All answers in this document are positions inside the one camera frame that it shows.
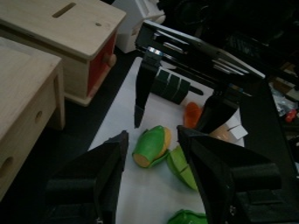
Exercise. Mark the orange toy carrot piece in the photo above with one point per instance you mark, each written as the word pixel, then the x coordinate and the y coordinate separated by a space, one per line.
pixel 191 114

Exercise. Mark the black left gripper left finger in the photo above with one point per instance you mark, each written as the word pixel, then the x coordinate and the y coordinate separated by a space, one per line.
pixel 89 178

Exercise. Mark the plain light wooden box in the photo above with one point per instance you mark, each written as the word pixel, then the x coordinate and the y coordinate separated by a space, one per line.
pixel 23 96

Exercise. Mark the wooden box with red drawer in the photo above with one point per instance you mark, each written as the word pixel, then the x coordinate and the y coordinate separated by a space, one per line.
pixel 73 32

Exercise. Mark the green toy leafy vegetable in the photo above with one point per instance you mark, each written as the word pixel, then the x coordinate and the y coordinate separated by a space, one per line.
pixel 188 218

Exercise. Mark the peach and white toy block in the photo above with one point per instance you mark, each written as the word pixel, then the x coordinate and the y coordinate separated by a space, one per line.
pixel 230 131

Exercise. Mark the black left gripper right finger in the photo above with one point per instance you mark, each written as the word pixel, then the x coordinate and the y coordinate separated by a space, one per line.
pixel 230 180

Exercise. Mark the toy corn with green husk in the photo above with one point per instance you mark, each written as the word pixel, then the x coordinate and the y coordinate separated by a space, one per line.
pixel 150 145

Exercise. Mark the white cutting board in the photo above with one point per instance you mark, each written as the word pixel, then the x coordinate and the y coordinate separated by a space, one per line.
pixel 155 189

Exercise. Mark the lime green sliced toy vegetable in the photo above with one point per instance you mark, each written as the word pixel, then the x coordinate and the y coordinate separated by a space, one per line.
pixel 182 169

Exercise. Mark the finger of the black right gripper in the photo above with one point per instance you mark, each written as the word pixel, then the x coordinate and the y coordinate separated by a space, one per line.
pixel 216 113
pixel 143 87

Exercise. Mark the red background object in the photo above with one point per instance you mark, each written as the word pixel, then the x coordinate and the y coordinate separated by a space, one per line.
pixel 290 115

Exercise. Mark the dark green sliced toy cucumber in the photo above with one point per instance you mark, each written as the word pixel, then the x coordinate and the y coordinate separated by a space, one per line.
pixel 171 86

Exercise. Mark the white toy appliance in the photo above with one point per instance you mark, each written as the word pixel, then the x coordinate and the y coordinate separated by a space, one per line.
pixel 133 20

